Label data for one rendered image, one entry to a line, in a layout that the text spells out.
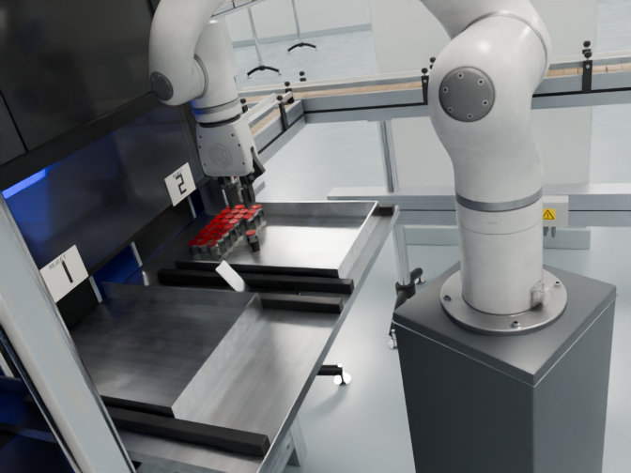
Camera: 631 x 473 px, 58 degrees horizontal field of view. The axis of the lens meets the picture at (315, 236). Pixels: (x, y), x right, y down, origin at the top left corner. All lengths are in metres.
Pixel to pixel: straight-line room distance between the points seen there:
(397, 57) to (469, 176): 1.76
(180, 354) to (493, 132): 0.56
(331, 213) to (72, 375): 0.99
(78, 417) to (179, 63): 0.70
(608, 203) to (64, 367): 1.86
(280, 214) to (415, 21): 1.39
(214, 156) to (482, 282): 0.51
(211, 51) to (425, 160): 1.77
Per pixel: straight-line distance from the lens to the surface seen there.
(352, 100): 1.95
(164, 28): 0.92
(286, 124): 1.86
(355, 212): 1.20
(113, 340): 1.03
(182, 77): 0.92
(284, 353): 0.86
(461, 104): 0.68
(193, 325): 0.98
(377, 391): 2.04
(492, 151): 0.74
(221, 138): 1.02
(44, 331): 0.26
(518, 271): 0.85
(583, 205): 2.00
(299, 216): 1.25
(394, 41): 2.50
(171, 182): 1.17
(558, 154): 2.57
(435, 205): 2.04
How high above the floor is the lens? 1.41
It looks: 27 degrees down
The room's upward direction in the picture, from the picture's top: 12 degrees counter-clockwise
